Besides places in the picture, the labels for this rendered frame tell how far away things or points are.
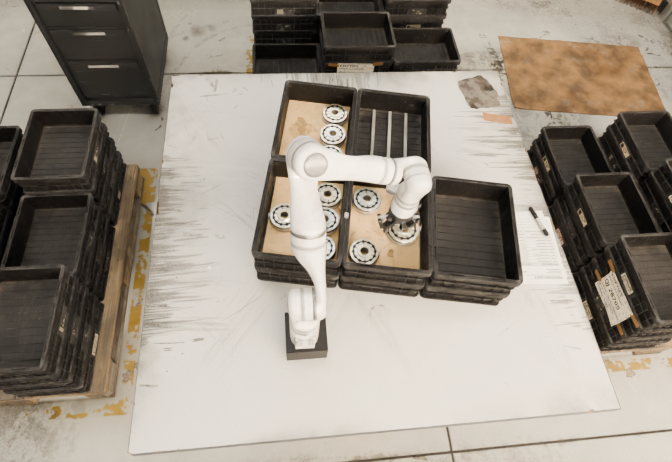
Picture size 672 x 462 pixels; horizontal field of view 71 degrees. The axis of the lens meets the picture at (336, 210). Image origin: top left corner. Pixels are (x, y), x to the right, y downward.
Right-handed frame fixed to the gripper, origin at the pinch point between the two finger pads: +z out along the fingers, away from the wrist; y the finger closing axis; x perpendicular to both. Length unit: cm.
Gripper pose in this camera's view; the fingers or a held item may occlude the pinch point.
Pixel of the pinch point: (393, 229)
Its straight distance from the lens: 154.2
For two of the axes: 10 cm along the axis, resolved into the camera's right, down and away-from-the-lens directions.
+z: -0.9, 4.9, 8.7
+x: -0.6, -8.7, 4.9
